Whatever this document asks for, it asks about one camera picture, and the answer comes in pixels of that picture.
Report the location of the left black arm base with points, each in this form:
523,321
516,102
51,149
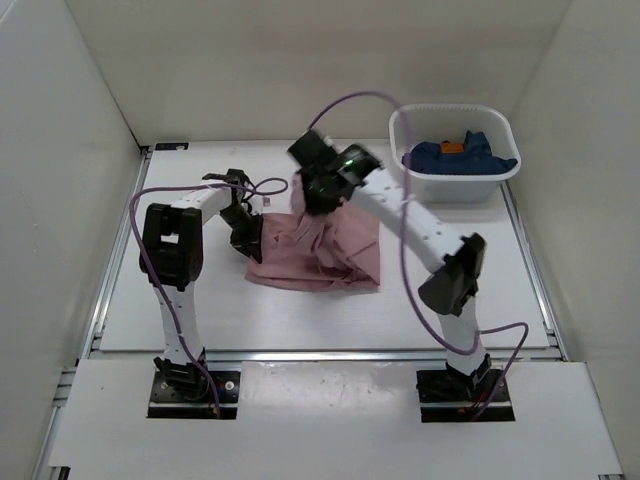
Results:
183,392

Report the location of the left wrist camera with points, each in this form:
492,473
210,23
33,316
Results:
235,177

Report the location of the dark blue jeans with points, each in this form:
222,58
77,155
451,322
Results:
472,157

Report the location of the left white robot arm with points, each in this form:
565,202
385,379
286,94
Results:
171,249

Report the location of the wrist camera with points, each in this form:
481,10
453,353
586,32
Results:
312,152
235,177

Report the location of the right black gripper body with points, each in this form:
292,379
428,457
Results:
317,199

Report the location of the pink trousers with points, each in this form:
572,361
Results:
300,252

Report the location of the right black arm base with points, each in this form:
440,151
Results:
443,401

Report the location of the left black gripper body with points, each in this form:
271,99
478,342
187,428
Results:
245,227

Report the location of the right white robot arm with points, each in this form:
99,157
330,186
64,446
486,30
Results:
453,261

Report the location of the white plastic basket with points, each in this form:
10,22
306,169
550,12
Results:
437,122

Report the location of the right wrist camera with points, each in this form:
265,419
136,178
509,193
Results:
312,152

